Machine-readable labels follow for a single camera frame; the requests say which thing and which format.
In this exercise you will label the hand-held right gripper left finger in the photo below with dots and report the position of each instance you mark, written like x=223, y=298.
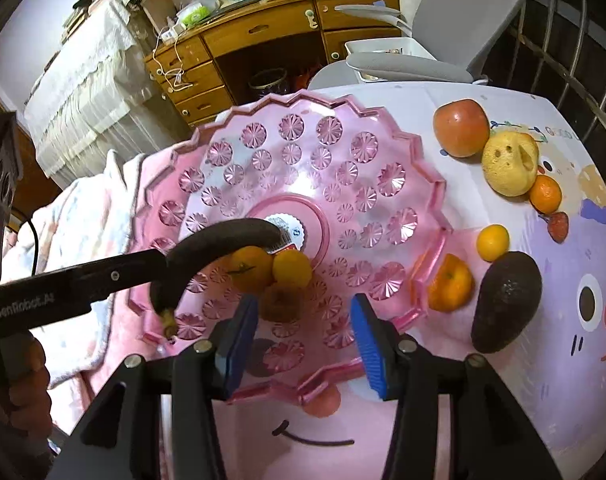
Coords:
x=239, y=350

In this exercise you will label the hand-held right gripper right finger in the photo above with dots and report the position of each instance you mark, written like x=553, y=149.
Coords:
x=372, y=355

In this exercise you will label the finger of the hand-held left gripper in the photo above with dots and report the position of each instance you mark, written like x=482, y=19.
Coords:
x=128, y=275

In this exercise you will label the dark overripe banana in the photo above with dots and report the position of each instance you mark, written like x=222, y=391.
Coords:
x=223, y=237

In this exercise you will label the orange tangerine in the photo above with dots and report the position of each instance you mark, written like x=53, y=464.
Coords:
x=545, y=195
x=450, y=284
x=250, y=266

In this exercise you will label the dark avocado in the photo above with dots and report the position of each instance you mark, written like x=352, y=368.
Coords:
x=505, y=302

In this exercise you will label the small yellow orange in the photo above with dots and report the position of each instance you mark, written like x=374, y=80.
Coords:
x=493, y=242
x=293, y=270

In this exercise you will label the pink plastic fruit plate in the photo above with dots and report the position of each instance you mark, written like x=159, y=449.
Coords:
x=303, y=160

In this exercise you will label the red strawberry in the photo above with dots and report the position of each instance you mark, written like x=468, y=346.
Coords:
x=558, y=226

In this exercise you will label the yellow pear with holes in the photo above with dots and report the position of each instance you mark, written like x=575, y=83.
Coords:
x=508, y=165

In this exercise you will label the person's left hand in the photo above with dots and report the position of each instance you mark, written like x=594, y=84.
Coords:
x=25, y=390

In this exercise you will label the white fleece blanket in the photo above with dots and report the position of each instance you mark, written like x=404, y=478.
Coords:
x=78, y=240

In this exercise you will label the brown wrinkled fruit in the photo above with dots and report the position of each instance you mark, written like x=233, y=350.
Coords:
x=283, y=302

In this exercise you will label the pink blanket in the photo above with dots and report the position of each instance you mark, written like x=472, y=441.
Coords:
x=143, y=200

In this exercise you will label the white lace curtain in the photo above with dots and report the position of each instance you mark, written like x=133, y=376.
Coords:
x=83, y=90

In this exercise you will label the cartoon printed tablecloth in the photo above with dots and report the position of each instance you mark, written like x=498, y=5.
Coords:
x=533, y=390

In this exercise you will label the white power strip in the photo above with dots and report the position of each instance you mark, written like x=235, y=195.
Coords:
x=169, y=35

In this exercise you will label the dark trash bin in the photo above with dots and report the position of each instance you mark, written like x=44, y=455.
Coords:
x=267, y=82

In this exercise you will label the red apple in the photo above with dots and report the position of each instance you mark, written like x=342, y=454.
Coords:
x=460, y=127

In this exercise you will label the green tissue pack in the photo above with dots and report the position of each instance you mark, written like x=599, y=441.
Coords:
x=198, y=15

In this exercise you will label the red bag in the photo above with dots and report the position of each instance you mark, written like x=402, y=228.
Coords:
x=305, y=75

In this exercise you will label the wooden desk with drawers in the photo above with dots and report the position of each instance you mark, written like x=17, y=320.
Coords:
x=263, y=25

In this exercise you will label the white storage box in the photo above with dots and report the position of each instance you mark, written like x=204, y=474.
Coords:
x=378, y=46

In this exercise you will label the metal railing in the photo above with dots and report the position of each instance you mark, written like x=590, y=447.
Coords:
x=605, y=119

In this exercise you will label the grey office chair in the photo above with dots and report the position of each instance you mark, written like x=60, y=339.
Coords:
x=458, y=5

